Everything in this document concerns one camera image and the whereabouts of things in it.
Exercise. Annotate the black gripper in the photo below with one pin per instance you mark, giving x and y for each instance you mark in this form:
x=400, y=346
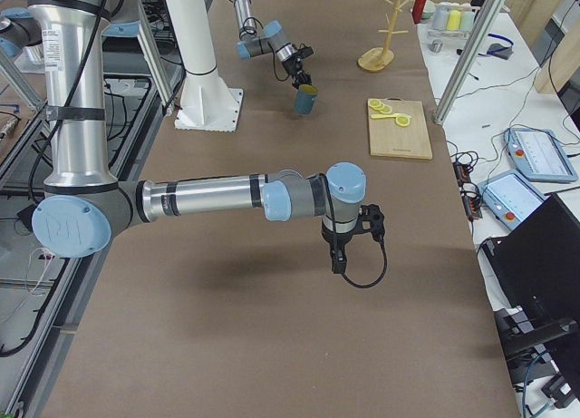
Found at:
x=341, y=239
x=294, y=65

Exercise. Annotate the dark blue mug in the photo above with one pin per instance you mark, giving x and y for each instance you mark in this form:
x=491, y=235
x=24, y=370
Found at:
x=305, y=99

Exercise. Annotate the wooden cup rack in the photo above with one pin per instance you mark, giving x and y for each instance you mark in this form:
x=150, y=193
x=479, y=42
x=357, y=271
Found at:
x=378, y=58

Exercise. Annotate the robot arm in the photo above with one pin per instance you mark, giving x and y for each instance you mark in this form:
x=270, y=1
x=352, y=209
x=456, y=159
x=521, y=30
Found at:
x=85, y=206
x=255, y=39

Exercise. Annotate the yellow cup on rack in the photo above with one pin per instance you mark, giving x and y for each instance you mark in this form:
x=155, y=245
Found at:
x=454, y=19

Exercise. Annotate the light blue cup on rack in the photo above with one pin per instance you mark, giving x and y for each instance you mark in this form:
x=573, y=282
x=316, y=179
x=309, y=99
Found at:
x=466, y=21

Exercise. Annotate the yellow plastic knife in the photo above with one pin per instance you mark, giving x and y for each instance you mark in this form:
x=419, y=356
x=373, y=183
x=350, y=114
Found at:
x=385, y=116

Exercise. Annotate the wooden cutting board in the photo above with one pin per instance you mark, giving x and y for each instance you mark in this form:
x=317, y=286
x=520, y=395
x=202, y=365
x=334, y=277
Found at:
x=388, y=140

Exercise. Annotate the lemon slice by knife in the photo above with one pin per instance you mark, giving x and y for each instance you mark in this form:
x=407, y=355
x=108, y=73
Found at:
x=403, y=120

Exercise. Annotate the black power strip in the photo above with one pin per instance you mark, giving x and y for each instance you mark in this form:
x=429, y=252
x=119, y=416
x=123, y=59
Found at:
x=468, y=191

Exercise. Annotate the red thermos bottle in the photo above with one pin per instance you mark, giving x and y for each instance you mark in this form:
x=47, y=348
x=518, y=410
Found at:
x=417, y=10

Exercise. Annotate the near teach pendant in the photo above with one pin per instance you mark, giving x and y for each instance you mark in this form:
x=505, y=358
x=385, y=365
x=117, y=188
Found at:
x=510, y=198

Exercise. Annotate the teach pendant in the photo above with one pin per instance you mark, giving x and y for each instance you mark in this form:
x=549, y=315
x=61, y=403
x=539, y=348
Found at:
x=510, y=198
x=538, y=156

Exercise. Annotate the black monitor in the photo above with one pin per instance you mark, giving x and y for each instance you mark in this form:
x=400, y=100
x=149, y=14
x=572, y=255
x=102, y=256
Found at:
x=537, y=266

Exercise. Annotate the far teach pendant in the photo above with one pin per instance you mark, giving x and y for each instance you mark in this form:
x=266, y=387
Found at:
x=538, y=156

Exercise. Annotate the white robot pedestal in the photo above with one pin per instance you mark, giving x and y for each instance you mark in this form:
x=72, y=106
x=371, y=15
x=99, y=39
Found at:
x=206, y=103

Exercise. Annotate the aluminium frame post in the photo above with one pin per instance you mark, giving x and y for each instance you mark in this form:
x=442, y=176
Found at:
x=485, y=20

